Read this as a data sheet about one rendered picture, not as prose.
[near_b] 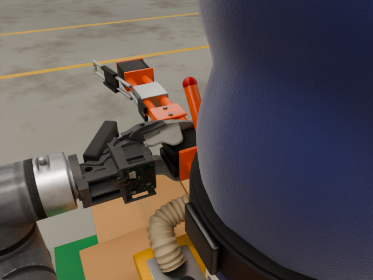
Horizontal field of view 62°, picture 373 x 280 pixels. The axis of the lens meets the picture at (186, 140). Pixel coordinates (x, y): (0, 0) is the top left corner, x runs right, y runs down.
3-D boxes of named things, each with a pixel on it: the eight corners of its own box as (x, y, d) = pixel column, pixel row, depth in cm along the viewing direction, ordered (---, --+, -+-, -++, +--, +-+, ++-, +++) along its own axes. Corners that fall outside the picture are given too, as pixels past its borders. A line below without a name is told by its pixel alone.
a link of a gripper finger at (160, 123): (171, 139, 52) (125, 163, 51) (167, 133, 53) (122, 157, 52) (163, 118, 49) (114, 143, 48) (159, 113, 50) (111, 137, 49)
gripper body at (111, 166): (160, 194, 50) (84, 219, 45) (143, 163, 56) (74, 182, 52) (158, 156, 45) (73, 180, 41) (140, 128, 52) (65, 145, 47)
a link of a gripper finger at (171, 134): (207, 138, 50) (157, 165, 48) (191, 120, 54) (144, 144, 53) (203, 123, 48) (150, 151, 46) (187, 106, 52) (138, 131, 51)
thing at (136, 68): (154, 86, 79) (153, 68, 76) (126, 91, 77) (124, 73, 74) (144, 74, 86) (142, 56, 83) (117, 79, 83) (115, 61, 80)
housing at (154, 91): (170, 110, 70) (170, 93, 67) (142, 117, 67) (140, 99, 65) (159, 98, 75) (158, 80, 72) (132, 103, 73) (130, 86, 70)
